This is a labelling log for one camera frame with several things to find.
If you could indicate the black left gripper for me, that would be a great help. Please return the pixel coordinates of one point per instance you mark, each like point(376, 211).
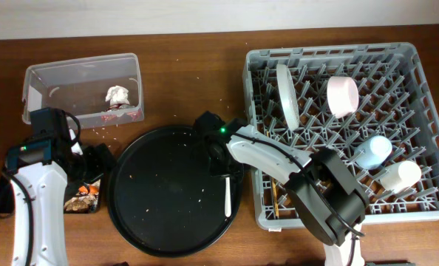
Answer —
point(102, 158)

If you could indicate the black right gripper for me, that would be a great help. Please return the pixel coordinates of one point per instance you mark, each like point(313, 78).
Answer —
point(215, 171)

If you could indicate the orange carrot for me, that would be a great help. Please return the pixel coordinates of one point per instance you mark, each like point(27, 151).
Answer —
point(88, 190)

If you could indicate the white plastic fork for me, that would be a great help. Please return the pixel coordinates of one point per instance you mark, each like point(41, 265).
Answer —
point(227, 207)

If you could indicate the wooden chopstick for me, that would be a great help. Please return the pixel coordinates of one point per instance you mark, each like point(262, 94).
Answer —
point(275, 202)

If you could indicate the red snack wrapper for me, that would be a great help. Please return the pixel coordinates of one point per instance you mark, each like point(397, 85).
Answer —
point(122, 112)

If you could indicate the white tissue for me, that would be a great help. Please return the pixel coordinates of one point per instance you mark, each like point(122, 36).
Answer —
point(117, 95)

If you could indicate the grey plate with food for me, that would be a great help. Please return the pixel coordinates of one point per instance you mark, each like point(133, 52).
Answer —
point(287, 96)

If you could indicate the pink shallow bowl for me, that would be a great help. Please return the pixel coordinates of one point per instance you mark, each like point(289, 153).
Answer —
point(342, 96)

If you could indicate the light blue plastic cup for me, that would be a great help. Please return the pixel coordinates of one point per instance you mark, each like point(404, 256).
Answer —
point(373, 152)

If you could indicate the cream plastic cup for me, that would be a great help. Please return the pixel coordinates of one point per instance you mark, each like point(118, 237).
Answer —
point(400, 176)

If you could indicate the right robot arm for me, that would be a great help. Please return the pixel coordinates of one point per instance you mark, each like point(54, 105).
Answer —
point(328, 199)

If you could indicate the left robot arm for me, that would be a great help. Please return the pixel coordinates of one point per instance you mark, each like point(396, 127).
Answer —
point(45, 187)

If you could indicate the clear plastic waste bin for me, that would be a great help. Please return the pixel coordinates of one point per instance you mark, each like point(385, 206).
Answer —
point(79, 86)

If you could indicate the grey dishwasher rack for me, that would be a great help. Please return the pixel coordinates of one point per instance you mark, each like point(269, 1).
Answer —
point(394, 102)

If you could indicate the black rectangular tray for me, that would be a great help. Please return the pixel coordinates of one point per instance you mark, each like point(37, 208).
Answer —
point(6, 195)

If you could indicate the round black serving tray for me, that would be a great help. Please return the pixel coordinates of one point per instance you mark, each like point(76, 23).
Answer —
point(162, 198)

